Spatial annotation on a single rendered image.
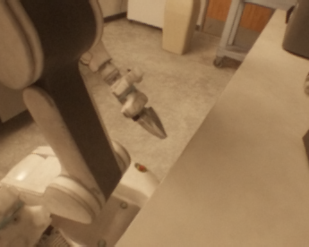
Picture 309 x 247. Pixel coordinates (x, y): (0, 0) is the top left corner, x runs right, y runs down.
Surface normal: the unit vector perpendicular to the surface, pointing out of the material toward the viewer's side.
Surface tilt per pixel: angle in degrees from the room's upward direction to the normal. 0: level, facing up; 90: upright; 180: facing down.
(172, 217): 0
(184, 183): 0
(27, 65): 96
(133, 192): 73
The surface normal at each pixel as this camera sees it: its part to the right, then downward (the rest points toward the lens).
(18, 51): -0.11, 0.62
